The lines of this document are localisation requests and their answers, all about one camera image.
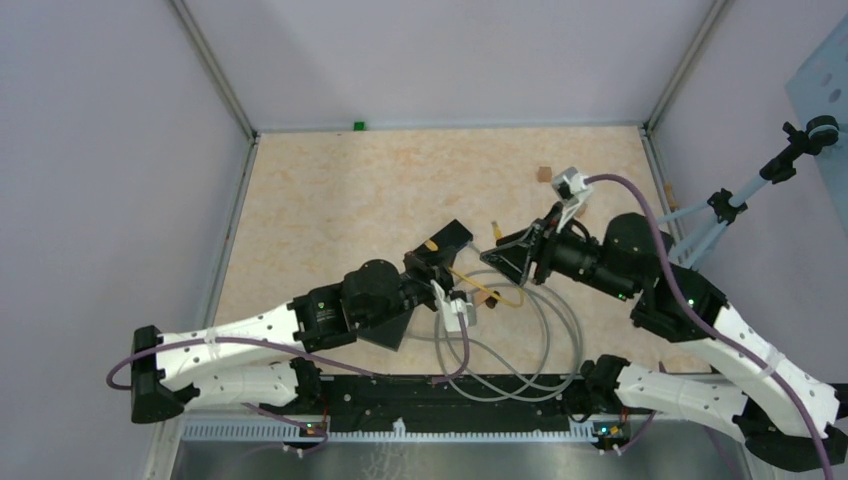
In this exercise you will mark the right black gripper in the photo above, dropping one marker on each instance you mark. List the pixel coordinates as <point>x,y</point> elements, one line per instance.
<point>514,252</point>

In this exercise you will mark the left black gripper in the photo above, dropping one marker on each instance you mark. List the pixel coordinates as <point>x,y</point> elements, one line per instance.
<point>433,268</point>

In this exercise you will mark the black blue switch box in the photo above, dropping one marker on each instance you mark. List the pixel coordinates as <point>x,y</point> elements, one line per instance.
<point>449,241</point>

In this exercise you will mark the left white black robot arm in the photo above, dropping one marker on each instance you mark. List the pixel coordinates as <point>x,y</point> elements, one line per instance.
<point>269,358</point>

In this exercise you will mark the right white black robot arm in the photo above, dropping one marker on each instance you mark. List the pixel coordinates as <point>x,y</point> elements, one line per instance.
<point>779,413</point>

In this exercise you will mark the wooden cylinder block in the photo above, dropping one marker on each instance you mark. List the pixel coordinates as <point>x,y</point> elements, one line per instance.
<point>481,299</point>

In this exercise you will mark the wooden cube far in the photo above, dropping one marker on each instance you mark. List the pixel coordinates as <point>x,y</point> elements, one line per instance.
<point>544,174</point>

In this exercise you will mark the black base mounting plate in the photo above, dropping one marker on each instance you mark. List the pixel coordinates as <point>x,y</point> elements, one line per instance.
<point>352,403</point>

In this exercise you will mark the light blue tripod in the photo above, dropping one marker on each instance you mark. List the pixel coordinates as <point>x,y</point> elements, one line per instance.
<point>820,133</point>

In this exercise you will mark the light blue perforated panel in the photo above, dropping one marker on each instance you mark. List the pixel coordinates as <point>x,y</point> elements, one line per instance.
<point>819,87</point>

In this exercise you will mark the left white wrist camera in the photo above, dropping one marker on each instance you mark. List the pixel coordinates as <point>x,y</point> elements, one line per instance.
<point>455,308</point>

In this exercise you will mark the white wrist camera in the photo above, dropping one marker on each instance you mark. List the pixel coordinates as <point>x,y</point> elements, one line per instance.
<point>573,192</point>
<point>455,308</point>

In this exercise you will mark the black network switch box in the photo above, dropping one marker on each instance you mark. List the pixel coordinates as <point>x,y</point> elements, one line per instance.
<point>390,334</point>

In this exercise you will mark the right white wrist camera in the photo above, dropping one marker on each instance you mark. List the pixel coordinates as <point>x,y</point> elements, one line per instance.
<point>573,192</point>

